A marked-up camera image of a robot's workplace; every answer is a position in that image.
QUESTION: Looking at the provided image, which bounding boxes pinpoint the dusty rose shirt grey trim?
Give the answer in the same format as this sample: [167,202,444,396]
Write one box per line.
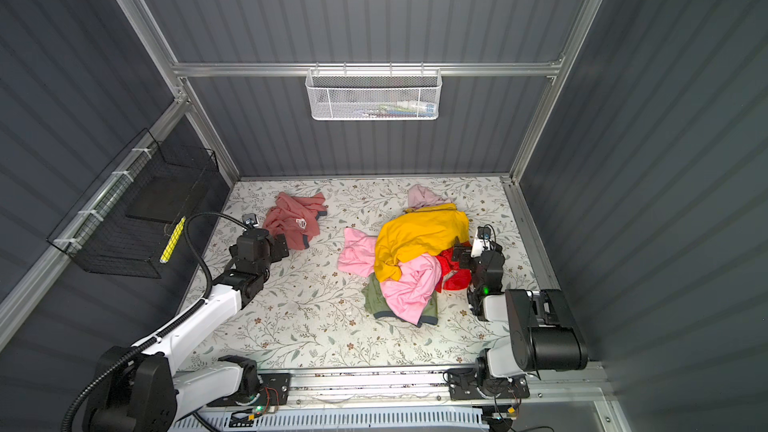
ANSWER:
[264,192,327,250]

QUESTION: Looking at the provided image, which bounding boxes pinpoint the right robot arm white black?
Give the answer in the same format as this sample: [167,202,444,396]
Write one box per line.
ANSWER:
[444,241,589,401]

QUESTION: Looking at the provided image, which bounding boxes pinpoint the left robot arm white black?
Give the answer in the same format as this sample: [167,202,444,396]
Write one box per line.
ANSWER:
[61,228,289,431]

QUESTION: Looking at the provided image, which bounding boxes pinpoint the red cloth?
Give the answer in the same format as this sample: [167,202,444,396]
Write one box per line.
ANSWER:
[435,247,472,293]

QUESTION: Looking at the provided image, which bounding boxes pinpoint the yellow cloth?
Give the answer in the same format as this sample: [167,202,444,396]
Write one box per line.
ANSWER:
[373,203,470,282]

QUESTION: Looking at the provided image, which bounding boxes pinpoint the light pink cloth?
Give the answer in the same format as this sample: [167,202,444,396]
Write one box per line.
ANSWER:
[337,228,442,326]

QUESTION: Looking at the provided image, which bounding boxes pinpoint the pale pink cloth at back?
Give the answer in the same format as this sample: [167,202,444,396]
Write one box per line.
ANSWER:
[407,184,450,210]

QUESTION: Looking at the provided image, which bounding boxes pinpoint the olive green cloth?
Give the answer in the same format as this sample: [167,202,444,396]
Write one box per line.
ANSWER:
[363,274,438,327]

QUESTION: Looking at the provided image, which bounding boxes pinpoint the yellow marker pen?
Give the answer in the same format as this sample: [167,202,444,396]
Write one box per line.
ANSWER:
[159,217,186,264]

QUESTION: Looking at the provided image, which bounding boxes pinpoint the white ventilated panel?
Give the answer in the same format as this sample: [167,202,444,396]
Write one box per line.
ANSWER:
[200,406,490,431]

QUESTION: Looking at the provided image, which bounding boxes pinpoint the tubes in white basket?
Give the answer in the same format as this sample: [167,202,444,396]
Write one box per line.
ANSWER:
[357,100,438,119]

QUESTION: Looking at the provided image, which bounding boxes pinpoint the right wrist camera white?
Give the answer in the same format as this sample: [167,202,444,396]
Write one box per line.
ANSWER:
[470,224,503,258]

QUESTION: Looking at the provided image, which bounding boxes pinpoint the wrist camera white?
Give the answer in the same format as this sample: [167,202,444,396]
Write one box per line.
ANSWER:
[242,213,259,229]
[470,224,503,258]

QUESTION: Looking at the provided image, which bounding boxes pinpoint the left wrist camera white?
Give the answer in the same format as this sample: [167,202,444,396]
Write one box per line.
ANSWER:
[242,213,259,229]

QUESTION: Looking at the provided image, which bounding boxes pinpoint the black corrugated cable hose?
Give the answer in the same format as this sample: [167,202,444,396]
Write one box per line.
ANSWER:
[59,211,250,432]

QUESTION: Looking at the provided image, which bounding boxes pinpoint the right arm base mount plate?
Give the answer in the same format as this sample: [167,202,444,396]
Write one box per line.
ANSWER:
[443,367,530,401]

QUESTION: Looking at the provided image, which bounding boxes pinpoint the black wire basket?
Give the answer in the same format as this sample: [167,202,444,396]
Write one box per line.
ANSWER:
[47,133,219,279]

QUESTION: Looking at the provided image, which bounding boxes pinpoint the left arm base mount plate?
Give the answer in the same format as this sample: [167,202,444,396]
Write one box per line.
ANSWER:
[207,373,292,407]

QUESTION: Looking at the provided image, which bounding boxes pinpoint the aluminium front rail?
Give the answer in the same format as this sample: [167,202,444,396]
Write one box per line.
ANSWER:
[122,362,613,409]

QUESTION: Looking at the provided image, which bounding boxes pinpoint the white wire mesh basket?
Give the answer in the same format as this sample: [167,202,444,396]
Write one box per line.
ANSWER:
[305,67,443,121]

